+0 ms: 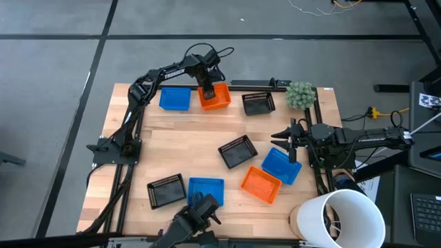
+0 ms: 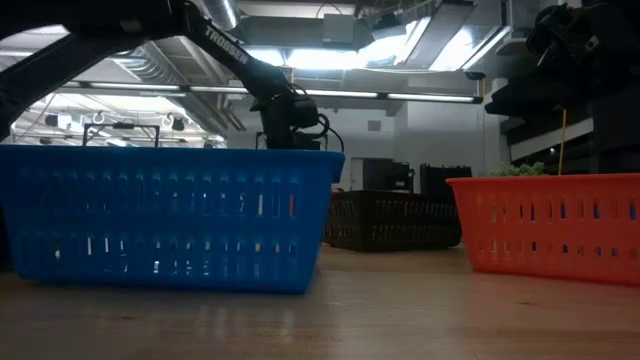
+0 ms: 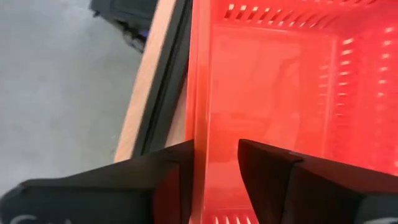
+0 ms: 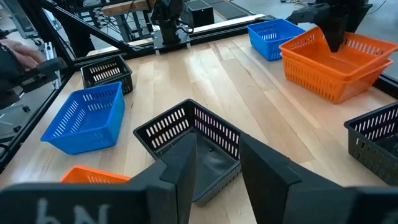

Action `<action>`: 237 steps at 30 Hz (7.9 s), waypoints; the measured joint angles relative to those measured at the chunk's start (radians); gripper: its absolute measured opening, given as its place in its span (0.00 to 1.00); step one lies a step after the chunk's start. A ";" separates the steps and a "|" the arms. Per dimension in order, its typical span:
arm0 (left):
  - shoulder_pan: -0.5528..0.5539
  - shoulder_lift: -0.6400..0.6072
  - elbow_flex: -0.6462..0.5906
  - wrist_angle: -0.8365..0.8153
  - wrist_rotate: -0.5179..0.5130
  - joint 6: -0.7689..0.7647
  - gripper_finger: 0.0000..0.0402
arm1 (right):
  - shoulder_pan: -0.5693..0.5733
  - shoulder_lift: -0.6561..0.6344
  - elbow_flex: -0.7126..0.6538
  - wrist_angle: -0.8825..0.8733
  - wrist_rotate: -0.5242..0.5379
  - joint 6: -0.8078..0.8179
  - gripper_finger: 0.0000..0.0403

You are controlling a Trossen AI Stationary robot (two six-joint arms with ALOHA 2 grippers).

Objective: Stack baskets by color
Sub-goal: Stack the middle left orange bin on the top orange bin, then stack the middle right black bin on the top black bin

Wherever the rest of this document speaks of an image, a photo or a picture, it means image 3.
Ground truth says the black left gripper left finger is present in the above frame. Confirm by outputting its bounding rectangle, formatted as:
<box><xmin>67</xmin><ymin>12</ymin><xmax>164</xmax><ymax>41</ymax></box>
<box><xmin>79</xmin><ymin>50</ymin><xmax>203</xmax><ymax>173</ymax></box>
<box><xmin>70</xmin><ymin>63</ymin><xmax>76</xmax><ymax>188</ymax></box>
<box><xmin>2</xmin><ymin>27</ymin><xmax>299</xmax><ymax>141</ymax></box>
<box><xmin>0</xmin><ymin>139</ymin><xmax>195</xmax><ymax>224</ymax></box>

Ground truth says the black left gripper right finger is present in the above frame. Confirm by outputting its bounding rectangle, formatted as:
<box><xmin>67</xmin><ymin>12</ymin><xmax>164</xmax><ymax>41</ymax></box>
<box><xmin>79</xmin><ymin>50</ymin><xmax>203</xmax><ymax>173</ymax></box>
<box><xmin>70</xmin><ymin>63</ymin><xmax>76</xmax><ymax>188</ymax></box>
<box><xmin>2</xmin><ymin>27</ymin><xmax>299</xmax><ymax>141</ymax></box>
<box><xmin>238</xmin><ymin>139</ymin><xmax>398</xmax><ymax>224</ymax></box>

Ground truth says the orange plastic basket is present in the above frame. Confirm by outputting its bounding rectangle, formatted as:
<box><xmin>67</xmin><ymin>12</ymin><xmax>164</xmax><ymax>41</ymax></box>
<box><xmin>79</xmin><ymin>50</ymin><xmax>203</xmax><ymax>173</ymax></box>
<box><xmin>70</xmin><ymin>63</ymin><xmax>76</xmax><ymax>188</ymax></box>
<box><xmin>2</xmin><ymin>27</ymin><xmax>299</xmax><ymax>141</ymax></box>
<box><xmin>185</xmin><ymin>0</ymin><xmax>398</xmax><ymax>224</ymax></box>

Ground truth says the black chair base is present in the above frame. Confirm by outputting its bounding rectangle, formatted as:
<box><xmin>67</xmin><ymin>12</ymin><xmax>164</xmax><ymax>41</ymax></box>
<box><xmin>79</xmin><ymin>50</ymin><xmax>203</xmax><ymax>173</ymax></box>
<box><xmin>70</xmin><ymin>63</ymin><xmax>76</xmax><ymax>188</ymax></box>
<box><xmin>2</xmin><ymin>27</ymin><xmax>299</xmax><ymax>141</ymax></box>
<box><xmin>88</xmin><ymin>0</ymin><xmax>159</xmax><ymax>53</ymax></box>

